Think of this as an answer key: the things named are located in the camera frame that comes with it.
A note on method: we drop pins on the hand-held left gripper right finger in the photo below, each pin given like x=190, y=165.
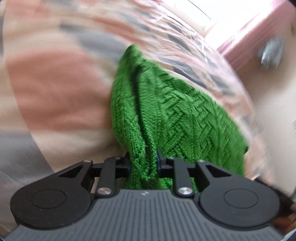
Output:
x=178, y=171

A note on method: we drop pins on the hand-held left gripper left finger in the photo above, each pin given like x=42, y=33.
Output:
x=108, y=171

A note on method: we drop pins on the pink curtain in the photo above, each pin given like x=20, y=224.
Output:
x=242, y=46

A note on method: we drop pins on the pink grey checked quilt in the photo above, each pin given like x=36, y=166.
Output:
x=57, y=92

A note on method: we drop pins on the grey woven pillow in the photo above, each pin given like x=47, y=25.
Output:
x=270, y=53

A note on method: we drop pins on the green knitted sweater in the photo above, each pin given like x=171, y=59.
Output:
x=175, y=111

